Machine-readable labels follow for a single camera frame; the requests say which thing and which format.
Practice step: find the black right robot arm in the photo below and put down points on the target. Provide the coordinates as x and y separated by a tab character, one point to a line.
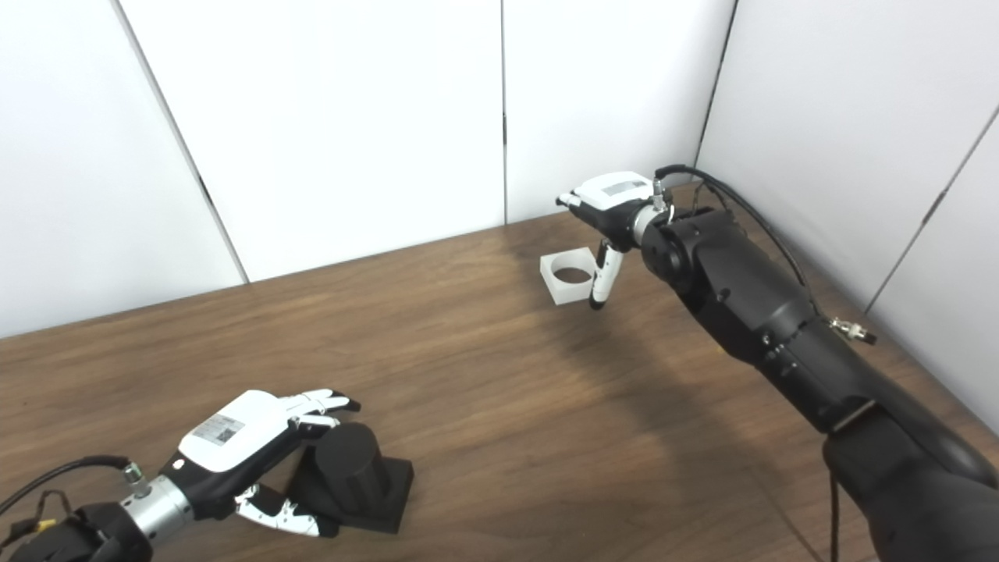
749	297

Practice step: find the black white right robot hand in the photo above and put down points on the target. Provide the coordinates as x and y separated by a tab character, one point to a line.
616	195

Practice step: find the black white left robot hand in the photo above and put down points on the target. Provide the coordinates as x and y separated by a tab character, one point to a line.
234	437

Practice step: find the black peg with square base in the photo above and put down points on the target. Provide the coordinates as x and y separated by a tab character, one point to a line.
351	468

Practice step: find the white square piece with hole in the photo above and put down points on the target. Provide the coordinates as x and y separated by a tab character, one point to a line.
558	289

